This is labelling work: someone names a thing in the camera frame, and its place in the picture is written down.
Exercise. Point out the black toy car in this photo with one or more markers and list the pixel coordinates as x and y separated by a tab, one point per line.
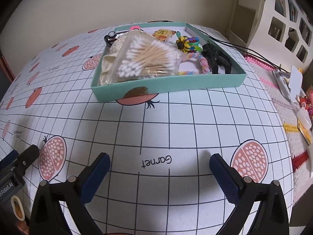
111	37

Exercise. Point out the black robot figurine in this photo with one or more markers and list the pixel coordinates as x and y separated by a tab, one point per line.
216	58

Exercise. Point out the teal shallow box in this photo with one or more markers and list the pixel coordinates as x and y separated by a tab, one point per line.
105	93

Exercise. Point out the pastel twisted hair loop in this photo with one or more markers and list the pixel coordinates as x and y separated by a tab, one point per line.
194	64

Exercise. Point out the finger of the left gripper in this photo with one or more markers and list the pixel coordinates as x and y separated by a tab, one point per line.
27	157
8	159

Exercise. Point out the pomegranate grid tablecloth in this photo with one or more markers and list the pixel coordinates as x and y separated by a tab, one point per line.
159	145

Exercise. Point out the white card tag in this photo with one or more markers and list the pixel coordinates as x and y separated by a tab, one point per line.
295	83

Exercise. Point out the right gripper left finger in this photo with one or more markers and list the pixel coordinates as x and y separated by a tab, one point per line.
92	176

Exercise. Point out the pink hair roller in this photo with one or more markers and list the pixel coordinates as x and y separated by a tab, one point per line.
134	27

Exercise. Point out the yellow snack packet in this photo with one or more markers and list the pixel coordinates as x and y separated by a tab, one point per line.
163	34

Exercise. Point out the small cluttered items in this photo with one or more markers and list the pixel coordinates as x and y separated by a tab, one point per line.
299	107

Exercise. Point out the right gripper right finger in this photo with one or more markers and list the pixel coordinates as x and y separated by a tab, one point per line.
227	177

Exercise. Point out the cotton swab bag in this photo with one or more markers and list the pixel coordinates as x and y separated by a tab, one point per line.
142	56

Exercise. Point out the cream lace cloth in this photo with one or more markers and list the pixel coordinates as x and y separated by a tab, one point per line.
109	58

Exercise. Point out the green plastic toy figure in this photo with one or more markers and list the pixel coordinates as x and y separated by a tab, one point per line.
188	44

